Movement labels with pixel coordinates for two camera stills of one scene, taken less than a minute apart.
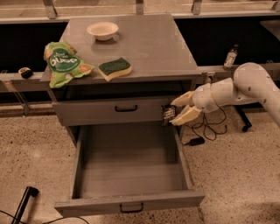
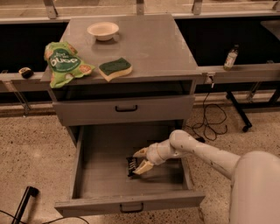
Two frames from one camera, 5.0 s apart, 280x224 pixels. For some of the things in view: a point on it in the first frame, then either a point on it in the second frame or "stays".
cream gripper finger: [184, 100] -> [142, 152]
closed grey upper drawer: [111, 112] stays
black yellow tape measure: [25, 73] stays
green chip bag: [64, 64] stays
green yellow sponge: [115, 68] stays
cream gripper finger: [188, 115] -> [144, 166]
